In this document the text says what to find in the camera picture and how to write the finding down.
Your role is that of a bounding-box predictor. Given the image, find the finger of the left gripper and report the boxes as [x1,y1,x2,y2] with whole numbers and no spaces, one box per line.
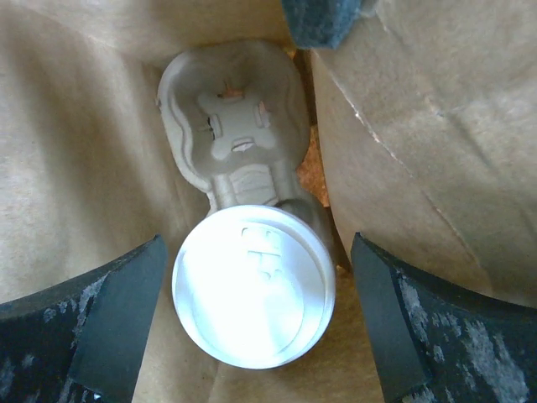
[281,0,373,49]

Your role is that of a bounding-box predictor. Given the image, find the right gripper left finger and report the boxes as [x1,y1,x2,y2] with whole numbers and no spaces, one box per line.
[1,235,167,402]

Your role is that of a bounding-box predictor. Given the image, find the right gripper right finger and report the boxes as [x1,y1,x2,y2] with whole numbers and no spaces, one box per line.
[351,233,536,402]

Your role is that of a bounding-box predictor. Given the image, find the single brown pulp carrier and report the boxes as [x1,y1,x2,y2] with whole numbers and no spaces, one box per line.
[157,39,335,255]

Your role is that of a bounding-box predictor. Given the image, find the dark green paper bag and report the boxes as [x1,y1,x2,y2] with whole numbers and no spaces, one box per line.
[1,1,536,402]

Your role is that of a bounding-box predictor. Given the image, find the white plastic cup lid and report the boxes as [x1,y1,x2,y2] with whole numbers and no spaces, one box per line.
[171,205,336,369]

